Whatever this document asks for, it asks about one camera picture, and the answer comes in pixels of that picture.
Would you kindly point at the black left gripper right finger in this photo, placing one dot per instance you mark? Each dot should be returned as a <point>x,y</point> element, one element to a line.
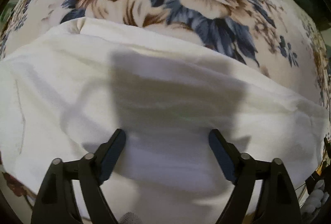
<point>277,200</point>

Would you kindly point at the white pants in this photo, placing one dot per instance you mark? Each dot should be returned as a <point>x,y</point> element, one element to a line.
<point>66,92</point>

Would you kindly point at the floral bed sheet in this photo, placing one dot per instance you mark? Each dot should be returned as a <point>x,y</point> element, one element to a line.
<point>273,37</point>

